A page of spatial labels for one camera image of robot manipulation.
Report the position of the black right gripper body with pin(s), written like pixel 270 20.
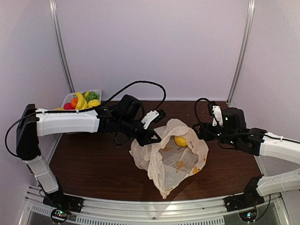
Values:
pixel 230 139

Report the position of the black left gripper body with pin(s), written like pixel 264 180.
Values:
pixel 126 128

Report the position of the yellow toy mango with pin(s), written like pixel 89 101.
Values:
pixel 180 141

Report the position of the large yellow toy lemon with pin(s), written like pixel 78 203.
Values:
pixel 94 103

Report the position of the cream printed plastic bag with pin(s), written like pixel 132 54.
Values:
pixel 166 163

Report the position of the green toy grape bunch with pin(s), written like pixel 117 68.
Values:
pixel 92 96

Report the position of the yellow toy banana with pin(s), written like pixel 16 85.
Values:
pixel 82 102

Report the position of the orange toy fruit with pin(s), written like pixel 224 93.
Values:
pixel 74 102

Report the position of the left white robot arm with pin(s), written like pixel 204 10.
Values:
pixel 36 123

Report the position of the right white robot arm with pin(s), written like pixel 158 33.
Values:
pixel 277 156

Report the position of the yellow green toy fruit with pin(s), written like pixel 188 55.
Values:
pixel 85 94

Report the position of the red toy fruit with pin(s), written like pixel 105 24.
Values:
pixel 68 106

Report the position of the white perforated plastic basket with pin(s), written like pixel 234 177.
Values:
pixel 82 115

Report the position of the right round circuit board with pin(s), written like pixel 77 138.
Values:
pixel 248 216

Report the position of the round circuit board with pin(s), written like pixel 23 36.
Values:
pixel 248 216
pixel 58 216

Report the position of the left round circuit board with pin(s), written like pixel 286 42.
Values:
pixel 58 216

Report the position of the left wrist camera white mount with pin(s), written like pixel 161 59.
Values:
pixel 153 117

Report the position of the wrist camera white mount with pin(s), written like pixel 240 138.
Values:
pixel 216 113
pixel 153 117

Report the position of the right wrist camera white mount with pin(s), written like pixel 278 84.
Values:
pixel 216 113

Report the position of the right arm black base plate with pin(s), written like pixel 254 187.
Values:
pixel 242 201

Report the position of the aluminium front rail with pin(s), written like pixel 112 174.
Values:
pixel 211 211

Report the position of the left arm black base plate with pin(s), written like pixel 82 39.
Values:
pixel 64 202

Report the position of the right aluminium frame post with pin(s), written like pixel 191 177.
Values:
pixel 243 49

